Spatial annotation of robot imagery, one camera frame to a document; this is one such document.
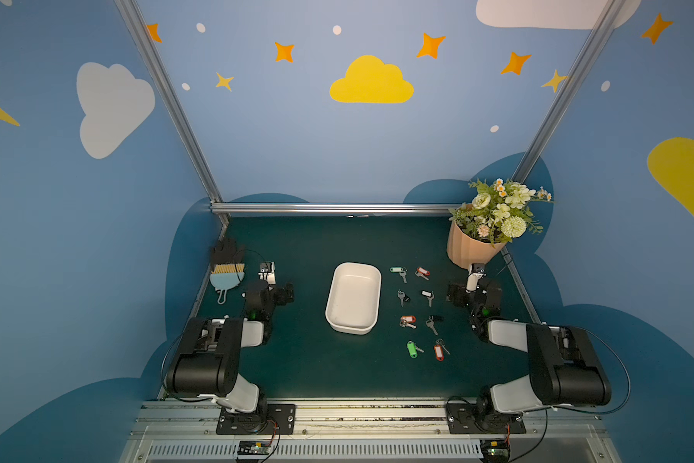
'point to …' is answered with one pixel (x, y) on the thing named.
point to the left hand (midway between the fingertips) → (275, 276)
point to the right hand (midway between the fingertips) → (469, 280)
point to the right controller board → (494, 450)
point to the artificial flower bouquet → (499, 210)
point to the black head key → (403, 297)
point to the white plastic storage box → (353, 298)
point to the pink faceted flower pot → (465, 250)
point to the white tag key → (430, 295)
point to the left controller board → (253, 448)
